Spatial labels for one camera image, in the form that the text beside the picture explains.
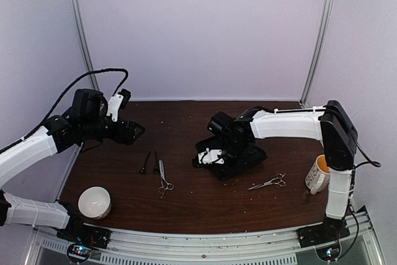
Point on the silver hair scissors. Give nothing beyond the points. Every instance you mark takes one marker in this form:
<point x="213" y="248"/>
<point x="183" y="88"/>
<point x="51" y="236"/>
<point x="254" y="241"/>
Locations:
<point x="276" y="181"/>

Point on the left circuit board with leds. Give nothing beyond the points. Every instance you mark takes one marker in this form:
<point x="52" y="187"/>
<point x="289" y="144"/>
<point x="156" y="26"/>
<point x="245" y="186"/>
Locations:
<point x="78" y="253"/>

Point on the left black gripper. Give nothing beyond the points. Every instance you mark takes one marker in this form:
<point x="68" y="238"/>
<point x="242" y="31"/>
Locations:
<point x="128" y="139"/>

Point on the aluminium front rail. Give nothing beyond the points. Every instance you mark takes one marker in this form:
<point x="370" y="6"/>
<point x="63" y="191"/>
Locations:
<point x="265" y="247"/>

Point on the black hair clip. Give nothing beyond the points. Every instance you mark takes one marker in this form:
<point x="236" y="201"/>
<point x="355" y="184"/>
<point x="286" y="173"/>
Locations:
<point x="156" y="168"/>
<point x="143" y="168"/>

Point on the silver thinning shears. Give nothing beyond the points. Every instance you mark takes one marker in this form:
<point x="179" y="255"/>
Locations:
<point x="165" y="185"/>

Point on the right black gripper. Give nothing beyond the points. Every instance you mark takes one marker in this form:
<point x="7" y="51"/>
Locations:
<point x="234" y="167"/>

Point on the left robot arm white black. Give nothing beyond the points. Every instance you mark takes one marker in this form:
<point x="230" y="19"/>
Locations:
<point x="90" y="117"/>

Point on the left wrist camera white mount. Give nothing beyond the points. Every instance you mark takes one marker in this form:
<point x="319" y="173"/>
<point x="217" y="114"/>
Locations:
<point x="117" y="102"/>

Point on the black zip tool case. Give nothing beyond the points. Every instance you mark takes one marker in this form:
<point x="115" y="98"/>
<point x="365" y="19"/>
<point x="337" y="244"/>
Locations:
<point x="212" y="143"/>

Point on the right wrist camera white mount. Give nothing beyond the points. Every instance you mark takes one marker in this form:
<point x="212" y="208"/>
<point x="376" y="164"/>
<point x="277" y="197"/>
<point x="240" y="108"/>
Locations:
<point x="213" y="156"/>

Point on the white mug yellow inside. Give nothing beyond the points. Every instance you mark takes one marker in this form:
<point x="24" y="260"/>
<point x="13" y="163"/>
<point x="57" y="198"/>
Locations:
<point x="318" y="176"/>

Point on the aluminium frame post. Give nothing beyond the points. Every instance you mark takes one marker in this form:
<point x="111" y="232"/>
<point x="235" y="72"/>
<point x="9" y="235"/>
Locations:
<point x="81" y="35"/>
<point x="318" y="48"/>

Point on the right circuit board with leds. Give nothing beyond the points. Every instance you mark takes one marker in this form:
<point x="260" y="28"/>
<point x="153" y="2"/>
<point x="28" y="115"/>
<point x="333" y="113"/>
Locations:
<point x="329" y="253"/>

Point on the left aluminium frame post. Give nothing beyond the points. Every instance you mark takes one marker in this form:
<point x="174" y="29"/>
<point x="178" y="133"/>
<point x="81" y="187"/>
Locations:
<point x="81" y="35"/>

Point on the white ceramic bowl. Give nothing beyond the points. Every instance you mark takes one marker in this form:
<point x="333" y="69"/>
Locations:
<point x="95" y="203"/>

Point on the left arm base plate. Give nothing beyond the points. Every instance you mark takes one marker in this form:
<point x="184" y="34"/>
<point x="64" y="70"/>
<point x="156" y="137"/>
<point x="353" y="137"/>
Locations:
<point x="77" y="231"/>

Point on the circuit board with leds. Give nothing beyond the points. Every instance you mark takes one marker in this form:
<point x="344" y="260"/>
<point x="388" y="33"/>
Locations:
<point x="329" y="253"/>
<point x="78" y="253"/>

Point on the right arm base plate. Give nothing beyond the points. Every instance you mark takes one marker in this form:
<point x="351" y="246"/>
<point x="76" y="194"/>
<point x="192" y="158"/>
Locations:
<point x="327" y="231"/>

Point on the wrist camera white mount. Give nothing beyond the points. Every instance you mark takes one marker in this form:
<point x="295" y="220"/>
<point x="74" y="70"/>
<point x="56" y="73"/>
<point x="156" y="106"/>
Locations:
<point x="213" y="156"/>
<point x="117" y="102"/>

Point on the right aluminium frame post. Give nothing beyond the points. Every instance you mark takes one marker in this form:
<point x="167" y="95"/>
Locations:
<point x="318" y="48"/>

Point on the black hair clip left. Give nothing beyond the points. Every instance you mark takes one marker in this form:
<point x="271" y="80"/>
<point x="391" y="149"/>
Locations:
<point x="143" y="168"/>

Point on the black hair clip right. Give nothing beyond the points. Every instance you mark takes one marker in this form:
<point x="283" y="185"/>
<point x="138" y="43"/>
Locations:
<point x="156" y="168"/>

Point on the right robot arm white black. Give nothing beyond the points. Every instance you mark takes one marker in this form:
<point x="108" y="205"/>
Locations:
<point x="327" y="124"/>

